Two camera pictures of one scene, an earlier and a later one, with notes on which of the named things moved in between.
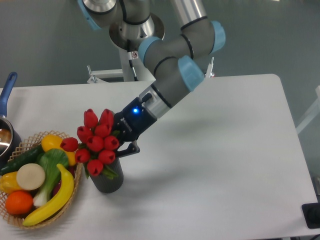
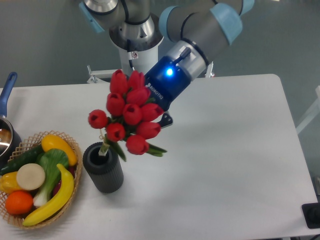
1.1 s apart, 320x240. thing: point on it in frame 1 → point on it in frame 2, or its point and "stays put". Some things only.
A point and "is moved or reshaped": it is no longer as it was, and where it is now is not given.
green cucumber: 30,157 stays put
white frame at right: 313,114 stays put
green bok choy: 49,159 stays put
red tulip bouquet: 96,142 is moved or reshaped
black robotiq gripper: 130,124 → 166,82
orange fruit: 19,202 stays put
